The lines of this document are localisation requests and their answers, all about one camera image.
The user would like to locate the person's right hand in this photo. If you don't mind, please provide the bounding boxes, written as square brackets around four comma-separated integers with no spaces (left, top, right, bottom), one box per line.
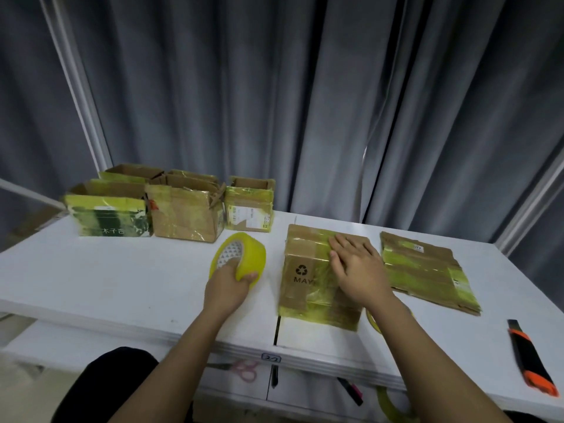
[328,234,396,311]

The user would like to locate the person's left hand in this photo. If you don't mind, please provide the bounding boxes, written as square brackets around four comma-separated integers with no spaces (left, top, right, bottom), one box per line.
[204,251,260,311]

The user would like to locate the yellow packing tape roll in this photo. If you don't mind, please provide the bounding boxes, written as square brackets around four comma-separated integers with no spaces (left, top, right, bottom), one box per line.
[375,385,420,423]
[365,306,385,335]
[209,232,268,288]

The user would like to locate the taped brown cardboard box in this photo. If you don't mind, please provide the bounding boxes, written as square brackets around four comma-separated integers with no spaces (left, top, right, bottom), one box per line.
[277,224,372,333]

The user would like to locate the person's right forearm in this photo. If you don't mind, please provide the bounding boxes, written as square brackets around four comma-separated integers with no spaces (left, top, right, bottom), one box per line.
[363,290,514,423]

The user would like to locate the person's left forearm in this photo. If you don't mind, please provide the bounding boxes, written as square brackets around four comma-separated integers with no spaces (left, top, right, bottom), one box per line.
[107,302,242,423]

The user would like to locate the small labelled cardboard box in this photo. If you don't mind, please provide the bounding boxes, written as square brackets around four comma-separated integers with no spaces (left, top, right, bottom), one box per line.
[224,175,276,234]

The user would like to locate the open brown cardboard box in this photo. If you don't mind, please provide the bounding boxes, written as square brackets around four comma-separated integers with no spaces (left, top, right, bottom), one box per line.
[145,174,227,244]

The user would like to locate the flattened taped cardboard box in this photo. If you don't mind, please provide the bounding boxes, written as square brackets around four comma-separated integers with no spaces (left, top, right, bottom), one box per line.
[380,231,483,317]

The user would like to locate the open taped cardboard box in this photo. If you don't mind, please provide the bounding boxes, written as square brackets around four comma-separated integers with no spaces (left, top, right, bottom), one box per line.
[165,169,221,185]
[98,163,166,185]

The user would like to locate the black pink marker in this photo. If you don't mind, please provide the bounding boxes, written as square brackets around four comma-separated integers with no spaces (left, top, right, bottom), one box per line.
[337,377,365,407]

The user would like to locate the green printed cardboard box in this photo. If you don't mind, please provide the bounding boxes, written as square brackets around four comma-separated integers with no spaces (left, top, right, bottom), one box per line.
[63,179,153,238]

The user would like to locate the person's black trousers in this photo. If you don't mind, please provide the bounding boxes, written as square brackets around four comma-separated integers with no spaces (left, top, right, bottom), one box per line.
[50,346,195,423]

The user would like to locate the grey curtain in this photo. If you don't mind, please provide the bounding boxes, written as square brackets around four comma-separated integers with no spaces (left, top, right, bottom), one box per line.
[0,0,564,313]

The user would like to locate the white lower shelf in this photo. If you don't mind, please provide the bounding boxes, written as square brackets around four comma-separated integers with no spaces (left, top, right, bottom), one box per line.
[0,320,564,423]

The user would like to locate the orange black utility knife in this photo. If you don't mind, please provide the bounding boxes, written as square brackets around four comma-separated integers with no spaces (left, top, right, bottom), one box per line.
[507,319,560,397]

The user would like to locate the pink handled scissors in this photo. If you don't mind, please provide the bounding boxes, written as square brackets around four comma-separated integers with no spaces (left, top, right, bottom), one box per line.
[205,359,259,384]

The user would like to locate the white frame pole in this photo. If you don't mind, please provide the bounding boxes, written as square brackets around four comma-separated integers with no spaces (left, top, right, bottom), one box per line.
[494,157,564,257]
[38,0,113,173]

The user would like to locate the white frame bar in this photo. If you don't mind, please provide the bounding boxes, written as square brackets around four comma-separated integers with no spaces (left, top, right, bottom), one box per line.
[0,178,68,213]

